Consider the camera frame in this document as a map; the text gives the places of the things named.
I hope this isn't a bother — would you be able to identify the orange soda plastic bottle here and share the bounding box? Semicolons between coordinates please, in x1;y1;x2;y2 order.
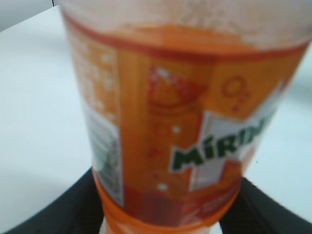
61;0;312;234

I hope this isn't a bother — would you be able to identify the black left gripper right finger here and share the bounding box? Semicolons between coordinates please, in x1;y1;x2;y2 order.
219;178;312;234

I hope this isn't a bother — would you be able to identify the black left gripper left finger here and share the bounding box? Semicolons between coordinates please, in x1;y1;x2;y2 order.
9;169;104;234

